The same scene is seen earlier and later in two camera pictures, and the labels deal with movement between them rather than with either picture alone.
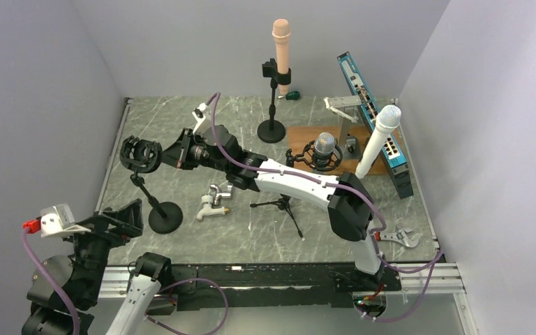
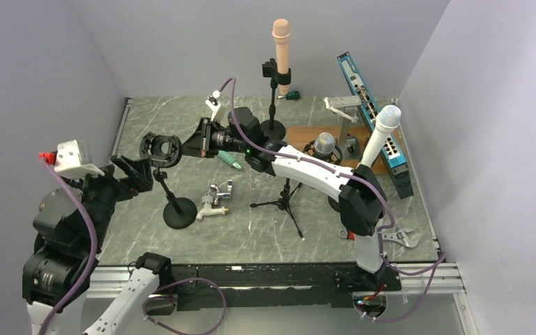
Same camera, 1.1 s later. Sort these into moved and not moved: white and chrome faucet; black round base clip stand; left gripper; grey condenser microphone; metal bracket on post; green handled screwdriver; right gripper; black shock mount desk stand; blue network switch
Moved: black shock mount desk stand; right gripper; left gripper
Not moved: green handled screwdriver; blue network switch; metal bracket on post; grey condenser microphone; black round base clip stand; white and chrome faucet
